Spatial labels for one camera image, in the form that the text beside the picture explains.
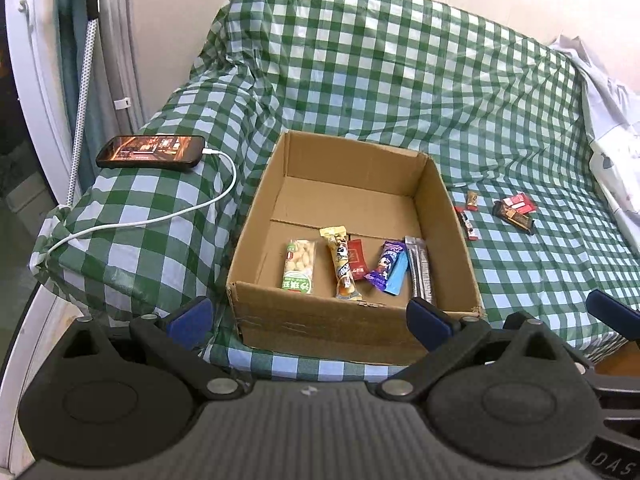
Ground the silver snack pouch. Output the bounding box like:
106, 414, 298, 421
405, 236, 434, 304

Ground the yellow snack bag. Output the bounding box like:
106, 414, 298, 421
320, 226, 361, 301

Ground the blue snack stick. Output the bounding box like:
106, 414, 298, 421
384, 250, 408, 296

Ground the purple snack bar wrapper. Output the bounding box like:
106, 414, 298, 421
364, 240, 406, 292

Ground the red white slim bar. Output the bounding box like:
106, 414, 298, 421
454, 206, 480, 242

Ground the red square snack packet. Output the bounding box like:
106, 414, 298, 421
347, 238, 369, 281

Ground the peanut snack pack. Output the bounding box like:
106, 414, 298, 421
281, 240, 316, 295

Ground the cardboard box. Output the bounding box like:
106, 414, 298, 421
227, 131, 484, 365

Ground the black smartphone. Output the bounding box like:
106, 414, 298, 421
96, 134, 205, 171

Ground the white printed pillow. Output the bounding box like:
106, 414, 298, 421
551, 36, 639, 252

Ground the green checkered cloth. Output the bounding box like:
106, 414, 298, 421
29, 0, 639, 382

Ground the white charging cable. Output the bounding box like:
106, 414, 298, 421
41, 148, 238, 261

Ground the white door frame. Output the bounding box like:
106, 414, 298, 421
4, 0, 72, 204

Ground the mop handle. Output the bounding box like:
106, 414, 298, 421
55, 0, 108, 207

